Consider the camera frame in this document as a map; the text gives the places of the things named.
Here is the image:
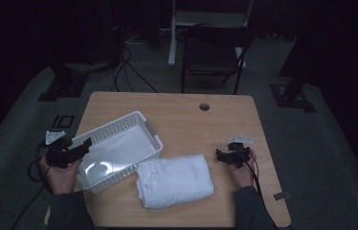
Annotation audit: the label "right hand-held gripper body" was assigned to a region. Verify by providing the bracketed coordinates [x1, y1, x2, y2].
[226, 135, 255, 170]

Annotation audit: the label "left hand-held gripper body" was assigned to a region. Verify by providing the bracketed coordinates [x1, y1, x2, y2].
[44, 129, 83, 170]

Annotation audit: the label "white plastic basket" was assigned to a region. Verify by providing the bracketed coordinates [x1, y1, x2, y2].
[69, 110, 165, 196]

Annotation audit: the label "white towel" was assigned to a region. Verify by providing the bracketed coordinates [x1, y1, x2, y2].
[134, 153, 215, 211]

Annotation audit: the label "person's right hand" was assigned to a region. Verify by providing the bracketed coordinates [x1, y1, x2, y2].
[228, 147, 258, 190]

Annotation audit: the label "person's left hand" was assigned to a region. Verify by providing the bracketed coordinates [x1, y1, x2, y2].
[38, 155, 83, 196]

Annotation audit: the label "grey tape strip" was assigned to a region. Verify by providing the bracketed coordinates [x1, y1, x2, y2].
[273, 191, 291, 202]

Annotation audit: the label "black folding chair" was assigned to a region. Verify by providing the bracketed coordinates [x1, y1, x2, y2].
[180, 23, 257, 96]

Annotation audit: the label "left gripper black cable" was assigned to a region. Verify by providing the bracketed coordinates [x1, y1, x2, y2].
[34, 141, 56, 196]

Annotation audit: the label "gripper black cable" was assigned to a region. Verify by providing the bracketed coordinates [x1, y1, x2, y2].
[34, 141, 56, 196]
[239, 149, 280, 230]

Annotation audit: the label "black floor cable loop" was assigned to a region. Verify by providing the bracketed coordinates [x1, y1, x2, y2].
[10, 158, 54, 230]

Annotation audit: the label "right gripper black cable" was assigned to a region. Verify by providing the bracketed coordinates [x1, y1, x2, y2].
[239, 149, 280, 230]

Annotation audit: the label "black stand with base plate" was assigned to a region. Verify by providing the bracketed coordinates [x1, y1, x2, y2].
[37, 62, 89, 104]
[269, 0, 319, 114]

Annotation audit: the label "black floor cables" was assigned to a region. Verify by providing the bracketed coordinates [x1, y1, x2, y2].
[112, 44, 160, 94]

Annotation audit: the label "white floor cable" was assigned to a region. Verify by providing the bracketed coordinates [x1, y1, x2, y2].
[124, 29, 172, 46]

